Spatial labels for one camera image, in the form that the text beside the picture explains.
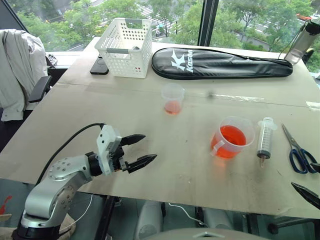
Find small clear plastic cup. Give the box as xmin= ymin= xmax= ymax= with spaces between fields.
xmin=160 ymin=83 xmax=186 ymax=116

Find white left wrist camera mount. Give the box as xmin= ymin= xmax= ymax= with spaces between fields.
xmin=96 ymin=124 xmax=123 ymax=176

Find white perforated plastic basket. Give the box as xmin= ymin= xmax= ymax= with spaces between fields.
xmin=94 ymin=17 xmax=153 ymax=79

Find black table leg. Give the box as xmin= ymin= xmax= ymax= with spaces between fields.
xmin=94 ymin=195 xmax=123 ymax=240

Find black chair base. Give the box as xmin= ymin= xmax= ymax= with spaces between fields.
xmin=266 ymin=216 xmax=320 ymax=236

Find grey jacket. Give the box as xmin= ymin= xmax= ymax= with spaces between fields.
xmin=0 ymin=28 xmax=49 ymax=123

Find dark window frame post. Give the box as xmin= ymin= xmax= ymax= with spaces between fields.
xmin=196 ymin=0 xmax=224 ymax=48

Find thin white cable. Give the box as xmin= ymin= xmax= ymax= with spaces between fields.
xmin=166 ymin=201 xmax=209 ymax=228
xmin=59 ymin=193 xmax=94 ymax=233

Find black racket bag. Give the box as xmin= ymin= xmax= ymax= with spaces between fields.
xmin=150 ymin=47 xmax=294 ymax=81

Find black smartphone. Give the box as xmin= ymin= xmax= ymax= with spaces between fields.
xmin=89 ymin=56 xmax=110 ymax=76

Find large clear measuring cup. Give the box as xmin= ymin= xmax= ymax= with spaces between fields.
xmin=210 ymin=115 xmax=256 ymax=160

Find clear water bottle black lid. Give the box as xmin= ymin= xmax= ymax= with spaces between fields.
xmin=278 ymin=19 xmax=319 ymax=65

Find large clear plastic syringe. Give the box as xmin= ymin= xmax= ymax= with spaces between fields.
xmin=256 ymin=116 xmax=279 ymax=169

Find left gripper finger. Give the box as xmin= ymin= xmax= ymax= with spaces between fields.
xmin=121 ymin=134 xmax=147 ymax=147
xmin=127 ymin=153 xmax=159 ymax=174

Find white rounded cylinder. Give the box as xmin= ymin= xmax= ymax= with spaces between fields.
xmin=133 ymin=200 xmax=164 ymax=240
xmin=201 ymin=206 xmax=236 ymax=230

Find black office chair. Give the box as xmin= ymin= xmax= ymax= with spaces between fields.
xmin=0 ymin=53 xmax=59 ymax=153

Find blue handled scissors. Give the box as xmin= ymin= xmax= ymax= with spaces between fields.
xmin=280 ymin=122 xmax=320 ymax=175

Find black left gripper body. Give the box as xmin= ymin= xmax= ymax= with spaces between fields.
xmin=109 ymin=144 xmax=131 ymax=174

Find grey rounded shape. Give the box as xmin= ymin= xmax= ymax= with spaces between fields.
xmin=151 ymin=226 xmax=271 ymax=240

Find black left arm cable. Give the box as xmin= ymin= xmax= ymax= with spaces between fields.
xmin=36 ymin=122 xmax=106 ymax=186

